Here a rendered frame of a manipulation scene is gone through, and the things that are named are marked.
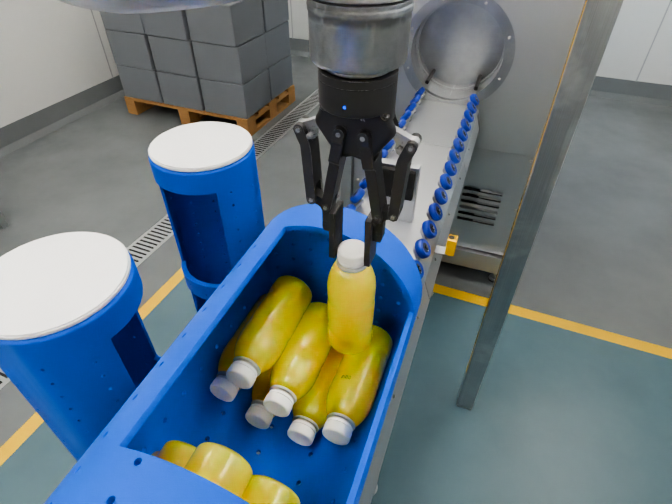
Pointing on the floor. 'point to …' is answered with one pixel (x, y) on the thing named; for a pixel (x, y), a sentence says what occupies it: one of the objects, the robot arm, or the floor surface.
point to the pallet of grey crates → (206, 61)
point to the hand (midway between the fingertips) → (353, 234)
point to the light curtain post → (542, 179)
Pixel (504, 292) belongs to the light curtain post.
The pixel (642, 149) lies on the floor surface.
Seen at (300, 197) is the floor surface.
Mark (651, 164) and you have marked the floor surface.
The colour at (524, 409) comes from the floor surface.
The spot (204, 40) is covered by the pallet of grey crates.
